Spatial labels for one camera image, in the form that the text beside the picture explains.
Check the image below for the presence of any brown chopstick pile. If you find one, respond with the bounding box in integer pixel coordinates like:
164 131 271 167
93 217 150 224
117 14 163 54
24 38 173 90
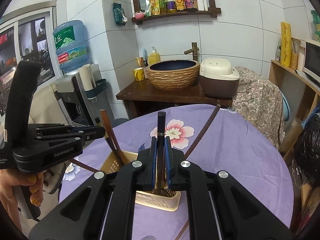
104 133 124 166
69 158 99 173

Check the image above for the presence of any black gold chopstick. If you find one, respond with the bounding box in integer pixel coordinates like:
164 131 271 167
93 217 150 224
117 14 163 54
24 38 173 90
94 117 102 127

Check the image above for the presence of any brown wooden chopstick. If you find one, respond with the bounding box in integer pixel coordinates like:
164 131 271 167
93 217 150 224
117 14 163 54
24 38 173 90
100 109 128 166

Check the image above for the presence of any reddish brown chopstick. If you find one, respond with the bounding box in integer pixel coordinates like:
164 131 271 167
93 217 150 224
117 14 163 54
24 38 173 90
184 104 221 159

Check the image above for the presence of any dark black chopstick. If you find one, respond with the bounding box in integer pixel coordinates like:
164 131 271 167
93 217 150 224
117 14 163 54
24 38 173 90
156 111 166 195

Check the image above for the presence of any left hand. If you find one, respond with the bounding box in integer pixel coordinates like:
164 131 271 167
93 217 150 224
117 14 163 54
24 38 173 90
1 168 43 231

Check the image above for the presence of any grey water dispenser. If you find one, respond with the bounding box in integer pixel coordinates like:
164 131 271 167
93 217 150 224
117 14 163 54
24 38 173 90
53 64 114 126

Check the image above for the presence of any cream perforated utensil holder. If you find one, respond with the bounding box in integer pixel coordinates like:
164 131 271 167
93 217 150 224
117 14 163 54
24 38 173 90
100 151 181 212

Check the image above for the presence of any purple floral tablecloth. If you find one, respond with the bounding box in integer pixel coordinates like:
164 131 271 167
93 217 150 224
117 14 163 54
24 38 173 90
60 105 294 239

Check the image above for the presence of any black plastic bag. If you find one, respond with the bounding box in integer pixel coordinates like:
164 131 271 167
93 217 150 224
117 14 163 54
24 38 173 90
293 113 319 186

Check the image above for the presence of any paper cup stack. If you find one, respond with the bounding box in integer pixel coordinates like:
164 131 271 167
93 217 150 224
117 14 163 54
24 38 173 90
78 64 95 91

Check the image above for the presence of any floral cloth covered chair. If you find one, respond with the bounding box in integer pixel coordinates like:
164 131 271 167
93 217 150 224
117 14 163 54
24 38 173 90
231 67 285 149

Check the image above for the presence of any blue water jug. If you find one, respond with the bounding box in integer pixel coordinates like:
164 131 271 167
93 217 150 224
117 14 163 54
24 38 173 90
53 20 89 73

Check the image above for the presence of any dark wooden sink table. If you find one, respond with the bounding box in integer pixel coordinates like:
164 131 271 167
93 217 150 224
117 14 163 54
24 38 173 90
116 80 232 119

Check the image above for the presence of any yellow mug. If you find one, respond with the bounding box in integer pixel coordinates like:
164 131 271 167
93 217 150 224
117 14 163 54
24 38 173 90
133 67 145 81

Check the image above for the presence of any wooden shelf unit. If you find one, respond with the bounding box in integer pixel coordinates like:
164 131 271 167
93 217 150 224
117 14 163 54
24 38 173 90
268 60 319 165

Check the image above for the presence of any white brown rice cooker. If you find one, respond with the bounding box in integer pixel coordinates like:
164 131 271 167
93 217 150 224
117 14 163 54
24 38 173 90
200 57 240 99

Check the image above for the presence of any woven basin sink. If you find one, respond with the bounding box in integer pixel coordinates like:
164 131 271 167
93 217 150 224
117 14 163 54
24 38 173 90
146 60 200 90

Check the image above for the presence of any yellow soap dispenser bottle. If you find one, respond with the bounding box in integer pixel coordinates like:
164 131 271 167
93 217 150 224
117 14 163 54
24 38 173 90
148 47 161 65

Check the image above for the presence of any green hanging packet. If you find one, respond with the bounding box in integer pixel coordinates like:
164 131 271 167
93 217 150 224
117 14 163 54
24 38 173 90
113 3 127 26

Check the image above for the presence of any brass faucet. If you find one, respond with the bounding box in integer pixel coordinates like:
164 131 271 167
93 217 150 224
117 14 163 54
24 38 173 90
184 42 199 61

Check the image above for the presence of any white microwave oven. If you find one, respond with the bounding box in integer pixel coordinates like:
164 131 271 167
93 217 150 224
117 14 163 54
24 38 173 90
303 40 320 83

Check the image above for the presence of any yellow wrapped roll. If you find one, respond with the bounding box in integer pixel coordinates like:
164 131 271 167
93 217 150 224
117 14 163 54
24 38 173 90
280 22 292 67

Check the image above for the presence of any window with frame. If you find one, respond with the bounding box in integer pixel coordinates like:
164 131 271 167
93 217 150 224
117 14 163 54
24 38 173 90
1 7 62 118

